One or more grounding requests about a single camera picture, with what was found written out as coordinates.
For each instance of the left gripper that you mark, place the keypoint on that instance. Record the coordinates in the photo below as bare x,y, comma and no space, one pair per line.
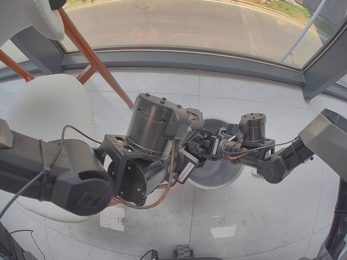
187,166

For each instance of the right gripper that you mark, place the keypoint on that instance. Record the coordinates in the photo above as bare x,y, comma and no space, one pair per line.
217,148

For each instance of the black plastic bag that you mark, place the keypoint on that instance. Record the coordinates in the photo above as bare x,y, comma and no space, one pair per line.
196,118

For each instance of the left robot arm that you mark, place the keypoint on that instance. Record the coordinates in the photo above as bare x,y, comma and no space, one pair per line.
67,166

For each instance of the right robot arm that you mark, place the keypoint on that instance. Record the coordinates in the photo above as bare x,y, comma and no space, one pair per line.
311,137

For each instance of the white trash bin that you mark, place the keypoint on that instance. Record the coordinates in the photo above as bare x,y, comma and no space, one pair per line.
214,172

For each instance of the crumpled white paper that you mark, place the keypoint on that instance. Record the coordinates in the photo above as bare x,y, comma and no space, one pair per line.
255,173

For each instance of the window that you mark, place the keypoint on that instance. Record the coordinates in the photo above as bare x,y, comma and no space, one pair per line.
189,18

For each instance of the white cushioned wooden chair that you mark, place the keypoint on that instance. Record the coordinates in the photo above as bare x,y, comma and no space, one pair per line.
54,104

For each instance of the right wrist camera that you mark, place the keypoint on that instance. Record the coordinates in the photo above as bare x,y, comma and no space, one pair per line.
233,129

